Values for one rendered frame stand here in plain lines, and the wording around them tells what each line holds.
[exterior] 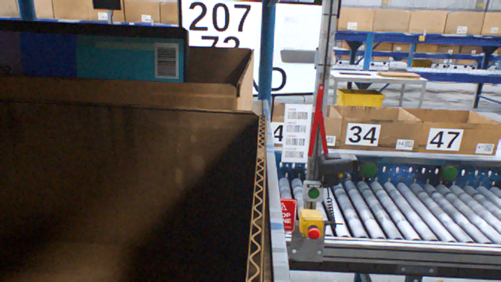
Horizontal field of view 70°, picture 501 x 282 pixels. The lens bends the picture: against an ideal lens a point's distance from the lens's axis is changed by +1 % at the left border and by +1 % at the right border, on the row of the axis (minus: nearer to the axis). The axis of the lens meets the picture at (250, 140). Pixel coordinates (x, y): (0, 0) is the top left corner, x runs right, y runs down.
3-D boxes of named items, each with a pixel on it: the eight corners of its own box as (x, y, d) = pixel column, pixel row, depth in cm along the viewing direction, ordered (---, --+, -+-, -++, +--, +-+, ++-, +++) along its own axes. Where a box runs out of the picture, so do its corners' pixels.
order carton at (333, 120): (261, 147, 181) (262, 114, 176) (260, 130, 209) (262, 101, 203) (338, 151, 181) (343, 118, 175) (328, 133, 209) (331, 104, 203)
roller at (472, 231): (481, 255, 132) (484, 243, 131) (419, 191, 182) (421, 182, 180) (495, 256, 132) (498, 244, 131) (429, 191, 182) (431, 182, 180)
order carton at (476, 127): (416, 154, 180) (422, 121, 175) (394, 136, 208) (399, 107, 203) (496, 157, 180) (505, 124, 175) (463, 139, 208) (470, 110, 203)
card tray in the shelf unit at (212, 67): (239, 201, 31) (243, 86, 28) (-111, 185, 31) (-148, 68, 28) (253, 101, 69) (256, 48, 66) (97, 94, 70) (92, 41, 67)
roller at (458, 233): (463, 254, 132) (466, 242, 131) (406, 190, 182) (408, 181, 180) (476, 255, 132) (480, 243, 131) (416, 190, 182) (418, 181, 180)
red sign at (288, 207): (266, 230, 126) (268, 198, 122) (266, 230, 127) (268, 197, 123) (312, 233, 126) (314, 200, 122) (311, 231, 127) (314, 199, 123)
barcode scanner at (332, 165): (359, 187, 114) (358, 157, 111) (321, 190, 115) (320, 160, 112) (354, 178, 121) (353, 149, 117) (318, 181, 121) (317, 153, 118)
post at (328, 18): (289, 261, 130) (311, -1, 102) (288, 252, 135) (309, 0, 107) (322, 262, 130) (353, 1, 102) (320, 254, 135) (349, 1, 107)
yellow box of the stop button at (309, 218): (301, 240, 118) (303, 221, 116) (298, 226, 127) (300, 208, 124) (345, 242, 118) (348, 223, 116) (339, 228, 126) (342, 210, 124)
